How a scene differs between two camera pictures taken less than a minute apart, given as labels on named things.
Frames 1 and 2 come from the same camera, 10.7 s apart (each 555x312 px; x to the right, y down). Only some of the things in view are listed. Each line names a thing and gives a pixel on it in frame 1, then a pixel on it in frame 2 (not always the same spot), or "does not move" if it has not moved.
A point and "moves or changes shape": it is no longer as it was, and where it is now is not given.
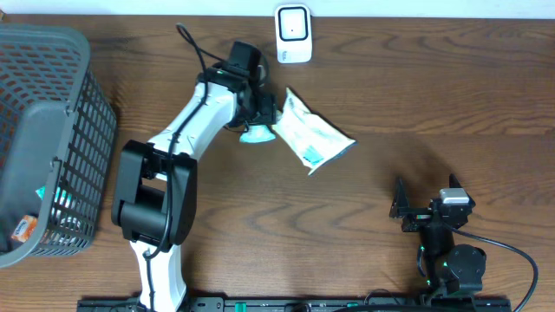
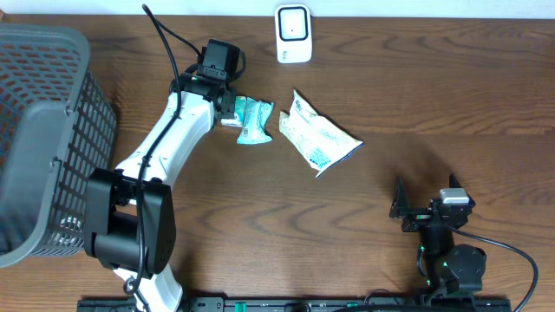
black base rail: x=423 y=304 does not move
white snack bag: x=310 y=138 moves or changes shape
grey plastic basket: x=57 y=132 does not move
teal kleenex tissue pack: x=41 y=192 moves or changes shape
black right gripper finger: x=401 y=204 does not move
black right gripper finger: x=453 y=182 does not move
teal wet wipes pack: x=257 y=133 does not move
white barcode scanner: x=293 y=31 does not move
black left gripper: x=270 y=113 -> x=231 y=93
